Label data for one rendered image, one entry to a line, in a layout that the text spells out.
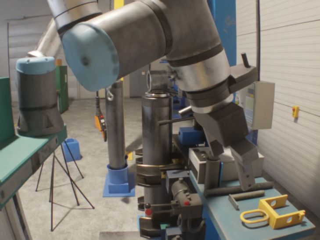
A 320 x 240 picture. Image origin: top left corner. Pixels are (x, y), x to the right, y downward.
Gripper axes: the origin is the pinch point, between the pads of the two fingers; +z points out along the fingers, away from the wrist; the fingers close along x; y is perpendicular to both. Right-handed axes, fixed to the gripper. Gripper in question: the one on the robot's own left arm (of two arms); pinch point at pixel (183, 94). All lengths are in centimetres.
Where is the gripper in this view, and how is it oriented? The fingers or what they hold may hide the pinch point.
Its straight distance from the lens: 145.8
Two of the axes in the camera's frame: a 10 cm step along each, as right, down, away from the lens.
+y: -5.7, -1.9, 8.0
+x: -8.2, 1.3, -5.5
